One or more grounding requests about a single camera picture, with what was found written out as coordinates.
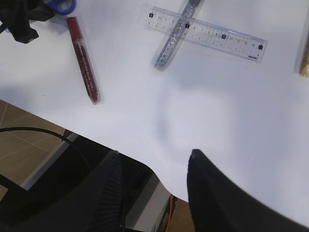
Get silver glitter pen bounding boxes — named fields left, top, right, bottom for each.
left=154, top=0, right=203, bottom=71

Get gold glitter pen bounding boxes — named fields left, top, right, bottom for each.
left=298, top=32, right=309, bottom=77

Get black cable under table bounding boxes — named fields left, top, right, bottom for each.
left=0, top=127, right=92, bottom=174

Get clear plastic ruler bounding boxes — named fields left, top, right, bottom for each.
left=141, top=5, right=267, bottom=62

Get red glitter pen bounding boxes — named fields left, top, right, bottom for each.
left=67, top=17, right=100, bottom=104

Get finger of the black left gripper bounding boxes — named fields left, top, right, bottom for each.
left=0, top=0, right=55, bottom=44

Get blue scissors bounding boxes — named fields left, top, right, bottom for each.
left=43, top=0, right=77, bottom=15

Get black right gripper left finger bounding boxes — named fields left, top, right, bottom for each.
left=0, top=151, right=122, bottom=232

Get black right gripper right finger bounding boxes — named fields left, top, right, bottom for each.
left=186, top=149, right=309, bottom=232

